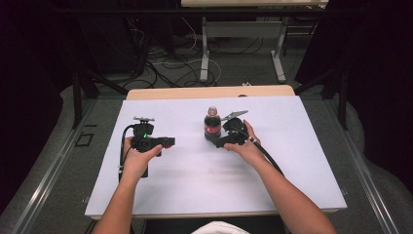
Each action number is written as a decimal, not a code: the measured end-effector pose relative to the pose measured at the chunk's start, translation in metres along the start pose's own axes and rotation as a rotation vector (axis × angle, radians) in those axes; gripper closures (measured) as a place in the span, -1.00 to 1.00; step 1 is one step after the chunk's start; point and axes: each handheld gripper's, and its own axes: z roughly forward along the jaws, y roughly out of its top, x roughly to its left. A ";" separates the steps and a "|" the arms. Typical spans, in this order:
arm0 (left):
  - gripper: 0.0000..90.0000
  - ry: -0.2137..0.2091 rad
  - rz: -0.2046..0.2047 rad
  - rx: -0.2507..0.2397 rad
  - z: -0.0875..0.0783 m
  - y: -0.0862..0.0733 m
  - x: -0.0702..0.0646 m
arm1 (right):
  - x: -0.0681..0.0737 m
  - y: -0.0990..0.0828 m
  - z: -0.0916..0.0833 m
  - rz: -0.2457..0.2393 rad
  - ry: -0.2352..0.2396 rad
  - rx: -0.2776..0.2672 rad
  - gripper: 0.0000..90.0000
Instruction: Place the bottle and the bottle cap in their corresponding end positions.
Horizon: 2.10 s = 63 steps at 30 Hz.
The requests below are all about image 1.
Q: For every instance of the metal floor rail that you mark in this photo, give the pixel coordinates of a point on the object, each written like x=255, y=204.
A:
x=48, y=182
x=367, y=182

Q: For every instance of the desk with white legs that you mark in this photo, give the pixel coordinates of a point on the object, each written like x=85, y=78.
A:
x=242, y=29

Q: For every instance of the person's left hand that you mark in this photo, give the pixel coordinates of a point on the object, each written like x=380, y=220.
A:
x=136, y=164

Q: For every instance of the light wooden table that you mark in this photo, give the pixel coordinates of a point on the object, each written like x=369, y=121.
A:
x=195, y=92

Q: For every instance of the cola bottle with red label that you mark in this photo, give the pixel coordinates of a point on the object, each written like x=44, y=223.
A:
x=212, y=126

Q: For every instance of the red bottle cap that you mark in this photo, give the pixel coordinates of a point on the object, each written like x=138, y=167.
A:
x=168, y=147

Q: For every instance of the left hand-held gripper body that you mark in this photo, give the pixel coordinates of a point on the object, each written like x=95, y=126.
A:
x=142, y=135

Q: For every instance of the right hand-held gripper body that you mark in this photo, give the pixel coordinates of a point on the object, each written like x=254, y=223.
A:
x=236, y=130

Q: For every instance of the person's right hand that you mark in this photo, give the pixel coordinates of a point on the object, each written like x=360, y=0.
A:
x=251, y=151

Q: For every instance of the black metal stand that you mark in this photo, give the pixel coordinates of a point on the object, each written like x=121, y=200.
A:
x=77, y=97
x=342, y=97

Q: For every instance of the white table cover board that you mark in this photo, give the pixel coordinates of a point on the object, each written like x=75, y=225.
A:
x=195, y=178

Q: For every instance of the black crossbar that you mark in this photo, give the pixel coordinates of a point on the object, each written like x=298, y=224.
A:
x=130, y=10

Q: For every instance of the person's white clothing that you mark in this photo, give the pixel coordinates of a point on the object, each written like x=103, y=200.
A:
x=220, y=228

